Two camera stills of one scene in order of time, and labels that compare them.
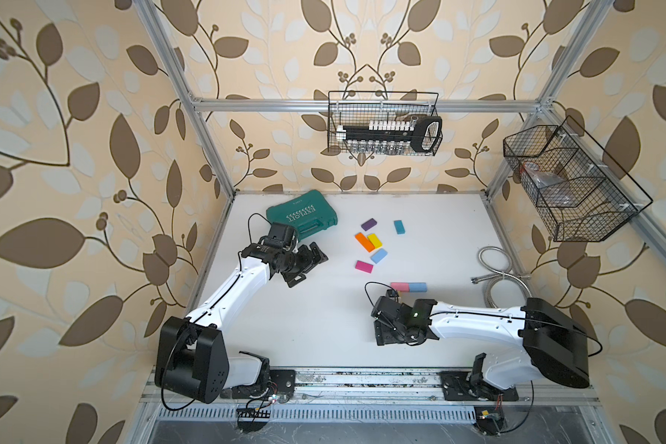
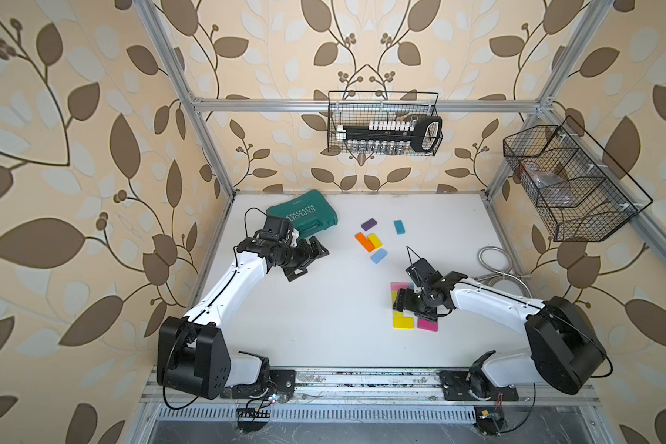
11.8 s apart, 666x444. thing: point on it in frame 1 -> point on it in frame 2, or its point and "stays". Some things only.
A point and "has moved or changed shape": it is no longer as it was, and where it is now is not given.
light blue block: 378,255 stays
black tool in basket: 397,137 stays
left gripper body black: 300,262 stays
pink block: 400,287 stays
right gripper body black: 388,335 -> 415,302
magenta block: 363,266 has moved or changed shape
